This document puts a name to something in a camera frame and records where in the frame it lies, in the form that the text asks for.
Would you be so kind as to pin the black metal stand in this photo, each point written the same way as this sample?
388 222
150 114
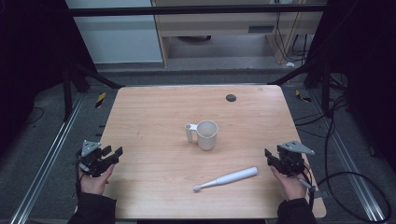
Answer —
325 84
67 93

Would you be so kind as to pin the aluminium floor rail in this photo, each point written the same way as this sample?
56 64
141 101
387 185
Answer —
46 161
348 161

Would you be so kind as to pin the dark round table grommet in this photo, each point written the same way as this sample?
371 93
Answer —
231 98

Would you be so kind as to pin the yellow black striped tape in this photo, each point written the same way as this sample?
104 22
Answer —
302 96
100 100

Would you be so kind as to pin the white electric toothbrush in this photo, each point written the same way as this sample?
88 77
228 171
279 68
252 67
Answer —
230 178

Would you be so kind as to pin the person's left hand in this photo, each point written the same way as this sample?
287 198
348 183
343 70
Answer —
93 185

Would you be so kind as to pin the small white floor object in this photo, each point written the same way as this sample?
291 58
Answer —
289 64

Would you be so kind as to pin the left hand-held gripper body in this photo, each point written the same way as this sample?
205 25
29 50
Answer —
93 161

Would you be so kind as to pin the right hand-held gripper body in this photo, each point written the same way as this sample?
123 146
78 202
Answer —
291 161

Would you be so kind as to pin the white cabinet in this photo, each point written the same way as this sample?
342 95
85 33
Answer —
118 37

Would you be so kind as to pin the white cup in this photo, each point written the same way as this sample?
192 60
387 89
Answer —
207 137

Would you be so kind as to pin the light wooden desk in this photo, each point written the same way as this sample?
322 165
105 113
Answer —
218 23

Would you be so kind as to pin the person's right hand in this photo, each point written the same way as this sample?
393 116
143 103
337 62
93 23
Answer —
291 188

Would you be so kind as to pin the black horizontal bar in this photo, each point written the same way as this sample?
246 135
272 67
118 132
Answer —
186 10

